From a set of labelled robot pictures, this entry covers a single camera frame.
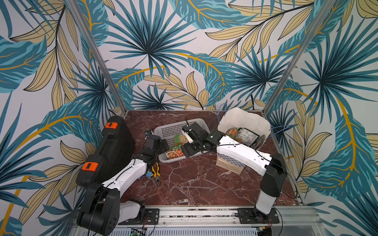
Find grey plastic basket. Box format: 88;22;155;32
153;117;211;164

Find orange green basket packet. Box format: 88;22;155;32
165;149;185;160

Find white blue checkered paper bag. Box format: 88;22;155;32
216;108;289;175

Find red green soup packet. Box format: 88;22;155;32
226;127;238;140

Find large dark seasoning packet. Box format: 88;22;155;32
235;128;260;146

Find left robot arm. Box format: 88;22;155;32
76;135;169;236

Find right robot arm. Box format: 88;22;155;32
181;123;287;224

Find green orange condiment packet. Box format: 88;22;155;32
174;134;188;148

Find yellow black pliers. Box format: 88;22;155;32
152;162;161;186

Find black tool case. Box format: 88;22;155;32
76;116;135;188

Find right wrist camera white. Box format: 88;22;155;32
182;125;194;144

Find blue handled tool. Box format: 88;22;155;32
145;171;154;179

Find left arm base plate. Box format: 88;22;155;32
118;208;160;226

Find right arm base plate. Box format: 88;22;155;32
235;207;280;226

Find left aluminium corner post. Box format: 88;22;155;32
66;0;128;118

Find aluminium corner post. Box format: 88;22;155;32
262;0;336;116
66;0;128;118

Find aluminium front rail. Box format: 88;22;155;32
145;206;321;227

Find right aluminium corner post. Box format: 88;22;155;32
262;0;336;116

